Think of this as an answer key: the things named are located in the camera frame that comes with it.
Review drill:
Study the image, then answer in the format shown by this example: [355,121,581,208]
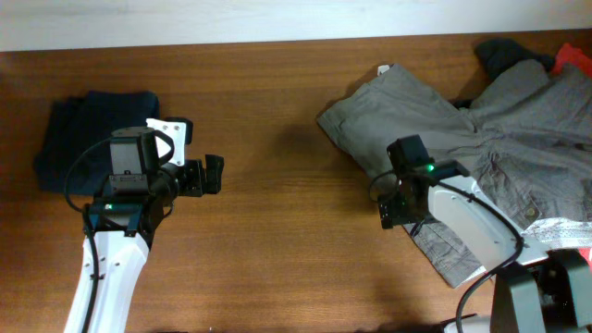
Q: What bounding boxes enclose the red garment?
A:
[549,43,592,274]

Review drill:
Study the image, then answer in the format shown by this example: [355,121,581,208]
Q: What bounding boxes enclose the black garment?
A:
[450,38,555,108]

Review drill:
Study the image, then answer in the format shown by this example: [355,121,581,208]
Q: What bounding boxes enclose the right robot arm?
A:
[376,135,591,333]

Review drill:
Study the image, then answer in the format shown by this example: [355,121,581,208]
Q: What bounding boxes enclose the folded navy blue garment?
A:
[33,91,160,195]

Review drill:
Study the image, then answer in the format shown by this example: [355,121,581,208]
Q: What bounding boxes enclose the grey shorts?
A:
[316,58,592,290]

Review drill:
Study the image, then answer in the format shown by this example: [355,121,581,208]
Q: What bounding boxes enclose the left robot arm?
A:
[65,122,224,332]

